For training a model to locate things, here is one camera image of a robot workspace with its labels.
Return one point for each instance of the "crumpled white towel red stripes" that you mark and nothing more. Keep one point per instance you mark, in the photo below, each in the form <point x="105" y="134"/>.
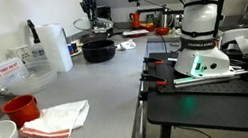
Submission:
<point x="126" y="45"/>

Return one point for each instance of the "white headset device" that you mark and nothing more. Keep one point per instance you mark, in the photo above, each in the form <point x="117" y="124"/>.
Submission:
<point x="242" y="37"/>

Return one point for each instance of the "spray bottle black nozzle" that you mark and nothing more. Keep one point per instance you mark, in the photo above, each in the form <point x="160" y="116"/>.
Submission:
<point x="37" y="49"/>

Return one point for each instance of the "white plate red rim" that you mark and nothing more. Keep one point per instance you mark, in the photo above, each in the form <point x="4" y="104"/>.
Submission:
<point x="134" y="32"/>

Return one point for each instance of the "stainless steel kettle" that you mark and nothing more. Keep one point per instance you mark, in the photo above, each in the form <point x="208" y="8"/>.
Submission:
<point x="165" y="19"/>

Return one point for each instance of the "black perforated robot table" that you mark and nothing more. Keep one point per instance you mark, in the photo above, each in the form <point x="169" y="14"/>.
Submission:
<point x="204" y="103"/>

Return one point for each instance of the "red pitcher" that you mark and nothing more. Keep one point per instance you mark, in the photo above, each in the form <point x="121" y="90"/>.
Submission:
<point x="136" y="20"/>

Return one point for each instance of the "small plate with jars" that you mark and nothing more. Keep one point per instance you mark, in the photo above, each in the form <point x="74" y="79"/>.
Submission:
<point x="74" y="49"/>

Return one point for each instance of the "small red bowl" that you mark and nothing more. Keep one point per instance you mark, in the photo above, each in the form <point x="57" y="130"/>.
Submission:
<point x="162" y="30"/>

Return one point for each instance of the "red plastic cup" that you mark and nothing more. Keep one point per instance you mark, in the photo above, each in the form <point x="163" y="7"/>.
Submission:
<point x="21" y="110"/>

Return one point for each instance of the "black coffee machine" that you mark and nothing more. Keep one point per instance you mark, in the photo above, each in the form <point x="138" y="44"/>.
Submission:
<point x="105" y="11"/>

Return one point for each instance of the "white paper towel roll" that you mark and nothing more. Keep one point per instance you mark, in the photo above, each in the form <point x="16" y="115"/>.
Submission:
<point x="56" y="48"/>

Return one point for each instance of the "black cooking pot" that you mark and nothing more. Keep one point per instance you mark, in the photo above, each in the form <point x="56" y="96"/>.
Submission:
<point x="99" y="51"/>

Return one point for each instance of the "white power outlet block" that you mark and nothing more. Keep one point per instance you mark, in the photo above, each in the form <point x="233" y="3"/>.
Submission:
<point x="20" y="53"/>

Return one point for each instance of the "flat folded white towel red stripes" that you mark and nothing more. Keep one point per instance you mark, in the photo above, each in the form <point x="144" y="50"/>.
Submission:
<point x="58" y="119"/>

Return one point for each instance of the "round glass lid black knob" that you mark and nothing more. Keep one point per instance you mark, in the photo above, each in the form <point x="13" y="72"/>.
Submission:
<point x="103" y="23"/>

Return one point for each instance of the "white first aid kit box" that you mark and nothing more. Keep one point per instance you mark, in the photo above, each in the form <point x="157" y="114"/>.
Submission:
<point x="0" y="74"/>

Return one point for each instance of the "silver aluminium rail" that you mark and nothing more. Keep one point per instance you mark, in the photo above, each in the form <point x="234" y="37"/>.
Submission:
<point x="206" y="78"/>

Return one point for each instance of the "clear plastic round container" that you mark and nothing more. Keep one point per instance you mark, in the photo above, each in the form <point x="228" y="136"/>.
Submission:
<point x="31" y="79"/>

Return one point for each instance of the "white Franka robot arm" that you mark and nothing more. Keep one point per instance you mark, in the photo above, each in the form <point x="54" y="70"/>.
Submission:
<point x="203" y="15"/>

